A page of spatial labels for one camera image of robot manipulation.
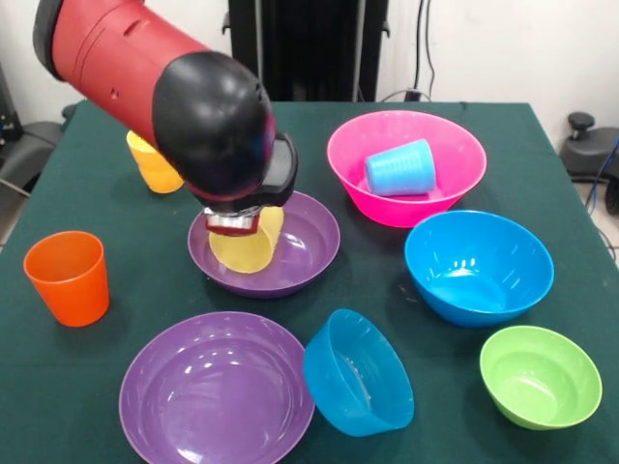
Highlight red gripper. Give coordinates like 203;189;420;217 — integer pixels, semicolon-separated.
204;215;263;240

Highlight pale yellow translucent cup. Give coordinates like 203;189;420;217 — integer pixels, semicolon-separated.
208;206;285;276

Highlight blue cup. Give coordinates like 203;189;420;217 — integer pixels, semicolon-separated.
364;138;437;198

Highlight small blue patterned bowl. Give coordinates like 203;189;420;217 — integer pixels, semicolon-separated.
303;308;416;438

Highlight purple bowl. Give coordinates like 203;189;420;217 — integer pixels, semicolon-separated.
118;311;316;464
187;190;341;299

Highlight amber yellow cup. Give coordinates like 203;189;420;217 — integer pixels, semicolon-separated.
136;154;187;195

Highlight orange cup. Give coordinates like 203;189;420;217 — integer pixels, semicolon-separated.
22;230;111;329

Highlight dark green table cloth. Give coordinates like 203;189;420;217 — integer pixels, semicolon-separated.
0;99;619;464

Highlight pink bowl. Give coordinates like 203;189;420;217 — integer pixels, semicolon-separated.
326;109;487;229

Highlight large blue bowl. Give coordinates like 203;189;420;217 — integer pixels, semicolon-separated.
403;210;555;330

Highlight green bowl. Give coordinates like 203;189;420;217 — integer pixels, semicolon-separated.
479;325;604;430

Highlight black pedestal leg with caster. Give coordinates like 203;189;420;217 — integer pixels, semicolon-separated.
0;103;76;197
559;111;619;217

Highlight black wall cable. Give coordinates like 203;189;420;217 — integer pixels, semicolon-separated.
424;0;437;101
413;0;427;94

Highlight blue cable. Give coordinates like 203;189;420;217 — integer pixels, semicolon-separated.
584;137;619;212

